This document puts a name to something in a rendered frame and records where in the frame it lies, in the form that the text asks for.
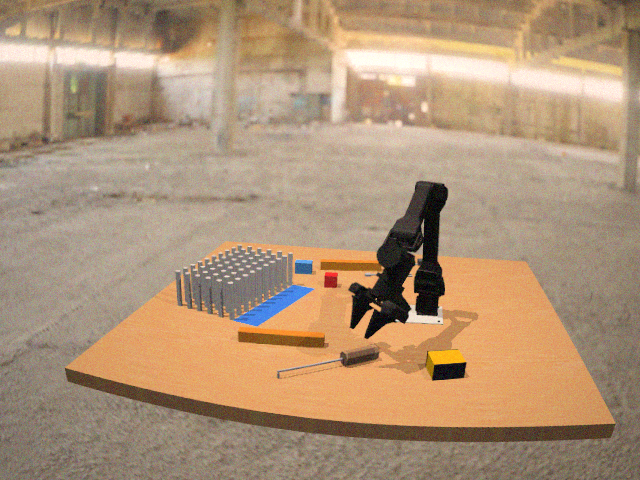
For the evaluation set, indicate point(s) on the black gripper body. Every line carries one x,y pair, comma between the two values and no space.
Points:
385,290

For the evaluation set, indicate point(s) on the orange-brown long flat bar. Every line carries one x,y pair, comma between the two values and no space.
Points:
281,337
350,265

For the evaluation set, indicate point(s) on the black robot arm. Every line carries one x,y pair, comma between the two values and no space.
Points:
406,236

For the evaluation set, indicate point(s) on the blue flat strip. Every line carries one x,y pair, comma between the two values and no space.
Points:
274,305

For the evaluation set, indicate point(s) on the small blue block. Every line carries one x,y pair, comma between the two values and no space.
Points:
303,267

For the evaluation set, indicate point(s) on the small red cube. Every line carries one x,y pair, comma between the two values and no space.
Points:
330,280

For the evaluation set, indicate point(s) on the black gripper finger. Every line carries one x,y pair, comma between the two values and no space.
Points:
377,321
359,309

